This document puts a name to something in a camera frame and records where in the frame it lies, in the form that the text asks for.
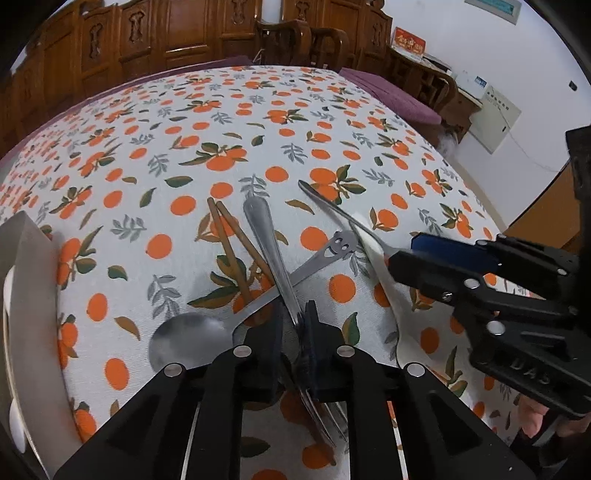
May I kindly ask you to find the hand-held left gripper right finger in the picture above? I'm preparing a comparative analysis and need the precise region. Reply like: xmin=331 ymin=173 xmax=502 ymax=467
xmin=300 ymin=300 xmax=537 ymax=480

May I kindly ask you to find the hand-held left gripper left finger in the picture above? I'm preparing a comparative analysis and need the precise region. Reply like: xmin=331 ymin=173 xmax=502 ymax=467
xmin=54 ymin=300 xmax=284 ymax=480

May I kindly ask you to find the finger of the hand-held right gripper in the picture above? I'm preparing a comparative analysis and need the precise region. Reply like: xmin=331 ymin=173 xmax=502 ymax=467
xmin=410 ymin=233 xmax=581 ymax=278
xmin=387 ymin=249 xmax=579 ymax=318

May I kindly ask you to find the steel fork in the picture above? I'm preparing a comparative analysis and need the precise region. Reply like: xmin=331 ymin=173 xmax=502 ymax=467
xmin=242 ymin=196 xmax=350 ymax=449

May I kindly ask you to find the slim steel spoon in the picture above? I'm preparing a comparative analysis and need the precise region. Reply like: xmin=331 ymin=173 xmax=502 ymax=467
xmin=297 ymin=179 xmax=408 ymax=256

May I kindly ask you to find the rectangular metal tray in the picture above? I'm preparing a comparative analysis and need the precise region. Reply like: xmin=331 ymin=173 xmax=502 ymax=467
xmin=0 ymin=212 xmax=87 ymax=480

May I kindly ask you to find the person's right hand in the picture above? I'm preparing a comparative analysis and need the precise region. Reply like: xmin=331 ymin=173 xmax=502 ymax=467
xmin=517 ymin=395 xmax=563 ymax=445

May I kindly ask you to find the brown wooden chopstick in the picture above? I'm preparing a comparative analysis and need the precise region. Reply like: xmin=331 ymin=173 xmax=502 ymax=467
xmin=216 ymin=200 xmax=279 ymax=288
xmin=206 ymin=197 xmax=254 ymax=302

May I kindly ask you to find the white plastic bag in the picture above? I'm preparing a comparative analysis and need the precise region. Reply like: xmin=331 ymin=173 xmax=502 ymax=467
xmin=433 ymin=128 xmax=463 ymax=158

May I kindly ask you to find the purple armchair cushion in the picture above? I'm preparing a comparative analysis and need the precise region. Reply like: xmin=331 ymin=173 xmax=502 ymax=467
xmin=339 ymin=66 xmax=445 ymax=126

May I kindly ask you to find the white box with blue label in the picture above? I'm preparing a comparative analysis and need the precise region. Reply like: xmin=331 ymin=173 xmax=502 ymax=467
xmin=456 ymin=71 xmax=489 ymax=100

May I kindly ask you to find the orange fruit print tablecloth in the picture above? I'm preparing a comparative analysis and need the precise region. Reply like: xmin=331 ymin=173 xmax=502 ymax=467
xmin=0 ymin=65 xmax=514 ymax=480

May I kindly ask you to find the red desk calendar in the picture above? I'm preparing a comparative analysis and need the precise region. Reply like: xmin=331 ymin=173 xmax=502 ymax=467
xmin=390 ymin=26 xmax=426 ymax=62

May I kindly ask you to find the carved wooden armchair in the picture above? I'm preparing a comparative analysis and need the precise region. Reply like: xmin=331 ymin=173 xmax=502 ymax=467
xmin=281 ymin=0 xmax=459 ymax=136

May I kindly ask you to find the carved wooden sofa bench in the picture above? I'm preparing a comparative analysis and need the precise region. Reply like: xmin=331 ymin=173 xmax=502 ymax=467
xmin=0 ymin=0 xmax=311 ymax=158

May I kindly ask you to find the steel spoon with smiley handle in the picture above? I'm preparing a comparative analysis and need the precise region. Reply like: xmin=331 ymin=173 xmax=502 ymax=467
xmin=148 ymin=229 xmax=360 ymax=371

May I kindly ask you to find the grey wall electrical box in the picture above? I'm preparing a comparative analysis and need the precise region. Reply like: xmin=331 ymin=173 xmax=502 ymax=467
xmin=465 ymin=0 xmax=521 ymax=25

